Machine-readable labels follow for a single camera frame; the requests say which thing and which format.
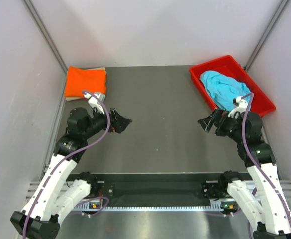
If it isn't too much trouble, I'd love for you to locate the red plastic bin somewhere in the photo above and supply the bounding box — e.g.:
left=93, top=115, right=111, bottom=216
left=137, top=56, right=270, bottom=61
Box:
left=189, top=55, right=276, bottom=117

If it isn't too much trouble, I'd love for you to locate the aluminium frame rail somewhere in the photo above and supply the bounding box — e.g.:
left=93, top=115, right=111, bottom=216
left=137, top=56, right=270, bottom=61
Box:
left=280, top=180, right=291, bottom=201

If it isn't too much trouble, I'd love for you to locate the grey slotted cable duct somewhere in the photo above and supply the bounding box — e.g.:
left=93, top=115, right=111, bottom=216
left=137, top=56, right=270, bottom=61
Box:
left=73, top=201, right=225, bottom=212

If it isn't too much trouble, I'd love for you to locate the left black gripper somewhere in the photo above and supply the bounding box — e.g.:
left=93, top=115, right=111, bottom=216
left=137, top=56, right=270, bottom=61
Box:
left=82, top=104, right=132, bottom=139

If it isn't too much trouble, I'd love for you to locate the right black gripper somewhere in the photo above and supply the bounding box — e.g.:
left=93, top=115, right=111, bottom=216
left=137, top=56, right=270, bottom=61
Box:
left=198, top=107, right=245, bottom=143

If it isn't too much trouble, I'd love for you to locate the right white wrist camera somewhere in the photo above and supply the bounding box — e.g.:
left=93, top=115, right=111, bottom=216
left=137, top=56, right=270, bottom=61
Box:
left=228, top=95, right=250, bottom=119

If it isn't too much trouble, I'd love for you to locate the blue t shirt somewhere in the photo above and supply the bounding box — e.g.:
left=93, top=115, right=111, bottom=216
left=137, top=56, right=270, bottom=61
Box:
left=200, top=70, right=251, bottom=111

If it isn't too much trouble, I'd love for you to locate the orange t shirt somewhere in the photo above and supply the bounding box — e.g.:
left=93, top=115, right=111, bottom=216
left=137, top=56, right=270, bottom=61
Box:
left=64, top=66, right=107, bottom=98

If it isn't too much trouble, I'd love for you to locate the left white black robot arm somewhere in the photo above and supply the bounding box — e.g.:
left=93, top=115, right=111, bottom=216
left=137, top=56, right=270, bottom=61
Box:
left=10, top=108, right=132, bottom=239

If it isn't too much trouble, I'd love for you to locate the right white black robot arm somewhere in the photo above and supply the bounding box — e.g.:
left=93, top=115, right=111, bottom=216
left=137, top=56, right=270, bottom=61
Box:
left=198, top=109, right=291, bottom=239

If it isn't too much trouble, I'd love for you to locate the folded beige t shirt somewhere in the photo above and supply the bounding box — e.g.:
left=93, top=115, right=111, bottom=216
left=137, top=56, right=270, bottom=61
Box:
left=65, top=66, right=107, bottom=102

